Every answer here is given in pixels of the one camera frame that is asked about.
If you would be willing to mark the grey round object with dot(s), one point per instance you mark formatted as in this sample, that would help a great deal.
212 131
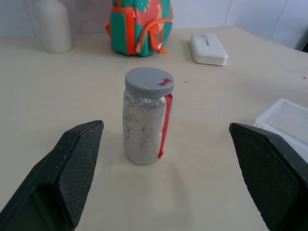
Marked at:
148 80

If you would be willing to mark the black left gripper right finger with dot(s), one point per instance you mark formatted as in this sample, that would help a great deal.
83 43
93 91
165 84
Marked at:
272 178

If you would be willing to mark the white plastic bottle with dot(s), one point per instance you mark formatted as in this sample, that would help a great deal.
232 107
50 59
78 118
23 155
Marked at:
142 130

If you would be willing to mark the clear plastic stand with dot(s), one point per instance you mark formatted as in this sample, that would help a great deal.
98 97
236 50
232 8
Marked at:
286 115

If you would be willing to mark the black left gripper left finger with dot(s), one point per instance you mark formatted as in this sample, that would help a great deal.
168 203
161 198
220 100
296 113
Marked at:
60 183

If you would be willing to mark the teal orange dinosaur backpack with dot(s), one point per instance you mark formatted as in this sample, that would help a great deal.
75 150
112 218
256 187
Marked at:
144 26

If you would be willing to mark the white rectangular case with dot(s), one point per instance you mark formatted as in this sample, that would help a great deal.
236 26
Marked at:
207 48

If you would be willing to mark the cream ceramic vase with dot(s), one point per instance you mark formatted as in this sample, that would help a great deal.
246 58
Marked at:
55 26

